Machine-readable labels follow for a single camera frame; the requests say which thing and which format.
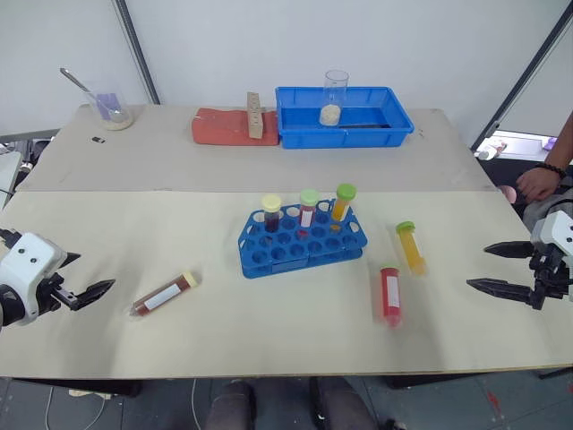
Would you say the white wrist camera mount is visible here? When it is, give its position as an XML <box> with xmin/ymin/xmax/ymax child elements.
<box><xmin>531</xmin><ymin>210</ymin><xmax>573</xmax><ymax>257</ymax></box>
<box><xmin>0</xmin><ymin>231</ymin><xmax>68</xmax><ymax>328</ymax></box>

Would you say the green-capped orange tube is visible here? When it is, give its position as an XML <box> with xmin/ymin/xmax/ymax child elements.
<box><xmin>395</xmin><ymin>220</ymin><xmax>427</xmax><ymax>277</ymax></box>
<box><xmin>329</xmin><ymin>183</ymin><xmax>358</xmax><ymax>224</ymax></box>

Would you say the blue plastic tray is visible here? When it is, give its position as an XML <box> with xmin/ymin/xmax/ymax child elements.
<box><xmin>274</xmin><ymin>86</ymin><xmax>415</xmax><ymax>150</ymax></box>

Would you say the green-capped labelled red tube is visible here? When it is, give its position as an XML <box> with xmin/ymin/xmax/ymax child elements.
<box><xmin>298</xmin><ymin>188</ymin><xmax>321</xmax><ymax>229</ymax></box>

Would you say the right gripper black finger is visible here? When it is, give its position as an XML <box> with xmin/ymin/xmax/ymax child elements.
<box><xmin>483</xmin><ymin>240</ymin><xmax>537</xmax><ymax>260</ymax></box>
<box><xmin>466</xmin><ymin>277</ymin><xmax>538</xmax><ymax>310</ymax></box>

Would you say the bystander's bare hand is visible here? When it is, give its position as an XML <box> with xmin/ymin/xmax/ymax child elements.
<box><xmin>516</xmin><ymin>164</ymin><xmax>560</xmax><ymax>202</ymax></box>

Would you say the red-capped labelled red tube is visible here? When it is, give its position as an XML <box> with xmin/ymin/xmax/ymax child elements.
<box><xmin>379</xmin><ymin>263</ymin><xmax>404</xmax><ymax>330</ymax></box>

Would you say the white floor cable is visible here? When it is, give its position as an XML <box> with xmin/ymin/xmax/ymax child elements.
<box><xmin>191</xmin><ymin>378</ymin><xmax>203</xmax><ymax>426</ymax></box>
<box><xmin>44</xmin><ymin>387</ymin><xmax>107</xmax><ymax>430</ymax></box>

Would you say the wooden block with holes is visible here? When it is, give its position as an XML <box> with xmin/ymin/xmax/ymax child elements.
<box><xmin>245</xmin><ymin>91</ymin><xmax>265</xmax><ymax>140</ymax></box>

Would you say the tall clear beaker with grains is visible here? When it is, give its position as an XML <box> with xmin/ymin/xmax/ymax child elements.
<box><xmin>319</xmin><ymin>69</ymin><xmax>350</xmax><ymax>127</ymax></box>

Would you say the wide glass beaker with powder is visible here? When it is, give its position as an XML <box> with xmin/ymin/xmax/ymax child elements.
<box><xmin>82</xmin><ymin>89</ymin><xmax>135</xmax><ymax>132</ymax></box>

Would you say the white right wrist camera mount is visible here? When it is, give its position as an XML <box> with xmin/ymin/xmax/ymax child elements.
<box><xmin>531</xmin><ymin>210</ymin><xmax>573</xmax><ymax>257</ymax></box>

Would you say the grey metal pole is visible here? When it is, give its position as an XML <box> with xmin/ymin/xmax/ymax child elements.
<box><xmin>469</xmin><ymin>0</ymin><xmax>573</xmax><ymax>151</ymax></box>
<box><xmin>112</xmin><ymin>0</ymin><xmax>161</xmax><ymax>106</ymax></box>

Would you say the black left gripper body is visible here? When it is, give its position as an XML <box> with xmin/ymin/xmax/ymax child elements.
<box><xmin>38</xmin><ymin>272</ymin><xmax>81</xmax><ymax>314</ymax></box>

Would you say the blue test tube rack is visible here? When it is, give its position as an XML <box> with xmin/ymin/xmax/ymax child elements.
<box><xmin>238</xmin><ymin>200</ymin><xmax>369</xmax><ymax>280</ymax></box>

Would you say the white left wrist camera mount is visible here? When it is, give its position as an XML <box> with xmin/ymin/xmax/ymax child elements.
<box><xmin>0</xmin><ymin>231</ymin><xmax>68</xmax><ymax>328</ymax></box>

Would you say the black bead bracelet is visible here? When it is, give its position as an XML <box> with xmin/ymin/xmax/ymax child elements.
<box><xmin>535</xmin><ymin>162</ymin><xmax>569</xmax><ymax>179</ymax></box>

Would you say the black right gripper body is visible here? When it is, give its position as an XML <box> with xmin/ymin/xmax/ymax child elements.
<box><xmin>527</xmin><ymin>244</ymin><xmax>573</xmax><ymax>311</ymax></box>

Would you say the glass bowl with spoon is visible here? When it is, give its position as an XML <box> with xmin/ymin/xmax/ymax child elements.
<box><xmin>59</xmin><ymin>67</ymin><xmax>124</xmax><ymax>122</ymax></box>

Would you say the yellow-capped labelled dark red tube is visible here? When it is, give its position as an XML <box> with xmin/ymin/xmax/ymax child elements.
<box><xmin>129</xmin><ymin>271</ymin><xmax>200</xmax><ymax>320</ymax></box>

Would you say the red cloth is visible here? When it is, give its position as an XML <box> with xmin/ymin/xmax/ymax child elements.
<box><xmin>191</xmin><ymin>106</ymin><xmax>281</xmax><ymax>148</ymax></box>

